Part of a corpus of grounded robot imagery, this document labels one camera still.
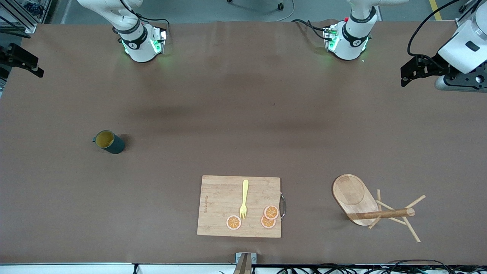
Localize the dark green cup yellow inside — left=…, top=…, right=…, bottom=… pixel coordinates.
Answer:
left=92, top=130, right=126, bottom=155

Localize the wooden mug tree rack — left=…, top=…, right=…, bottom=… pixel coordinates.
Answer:
left=332, top=174, right=426, bottom=243

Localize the bamboo cutting board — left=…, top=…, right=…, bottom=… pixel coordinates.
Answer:
left=197, top=175, right=286, bottom=239

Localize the aluminium frame post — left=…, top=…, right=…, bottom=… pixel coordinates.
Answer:
left=455, top=0, right=481, bottom=28
left=0, top=0, right=52, bottom=38

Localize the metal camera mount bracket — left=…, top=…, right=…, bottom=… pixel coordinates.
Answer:
left=234, top=252, right=257, bottom=274

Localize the yellow plastic fork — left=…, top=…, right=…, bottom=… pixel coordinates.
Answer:
left=239, top=180, right=250, bottom=220

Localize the black cable bundle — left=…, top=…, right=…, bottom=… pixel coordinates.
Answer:
left=278, top=260, right=487, bottom=274

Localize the black base cable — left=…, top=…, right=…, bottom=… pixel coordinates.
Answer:
left=291, top=19, right=331, bottom=40
left=129, top=13, right=170, bottom=38

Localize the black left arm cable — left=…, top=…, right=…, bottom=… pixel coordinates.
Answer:
left=407, top=0, right=463, bottom=63

